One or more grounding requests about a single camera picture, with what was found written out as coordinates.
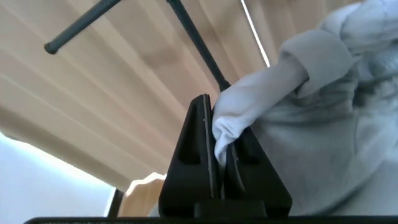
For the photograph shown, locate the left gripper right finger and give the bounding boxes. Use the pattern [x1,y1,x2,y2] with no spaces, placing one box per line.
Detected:
[223,126,293,218]

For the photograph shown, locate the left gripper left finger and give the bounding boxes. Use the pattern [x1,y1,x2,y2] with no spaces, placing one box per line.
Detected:
[158,94,220,218]

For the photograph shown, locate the pale grey shorts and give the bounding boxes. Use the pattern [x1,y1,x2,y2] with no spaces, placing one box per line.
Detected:
[211,0,398,217]

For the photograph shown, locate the black clothes rack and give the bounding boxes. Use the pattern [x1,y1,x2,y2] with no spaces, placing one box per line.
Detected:
[44,0,231,93]

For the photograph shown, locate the beige curtain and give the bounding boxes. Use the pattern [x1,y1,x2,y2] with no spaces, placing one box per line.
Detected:
[0,0,361,192]

